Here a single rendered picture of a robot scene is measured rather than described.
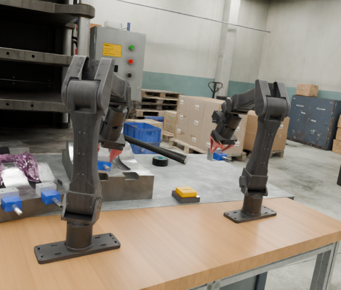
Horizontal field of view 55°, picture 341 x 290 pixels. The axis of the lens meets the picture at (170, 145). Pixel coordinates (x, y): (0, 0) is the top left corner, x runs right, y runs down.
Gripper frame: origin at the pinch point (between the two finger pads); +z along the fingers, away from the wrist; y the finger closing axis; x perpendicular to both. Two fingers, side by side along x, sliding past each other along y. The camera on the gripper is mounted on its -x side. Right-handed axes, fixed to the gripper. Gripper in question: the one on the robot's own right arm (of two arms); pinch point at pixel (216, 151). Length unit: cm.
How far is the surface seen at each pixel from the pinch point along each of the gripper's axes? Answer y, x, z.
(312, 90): -572, -372, 158
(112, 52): 25, -84, 1
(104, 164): 55, 12, -6
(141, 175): 39.8, 12.3, -0.3
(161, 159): 11.8, -18.8, 22.4
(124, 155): 37.5, -9.3, 10.2
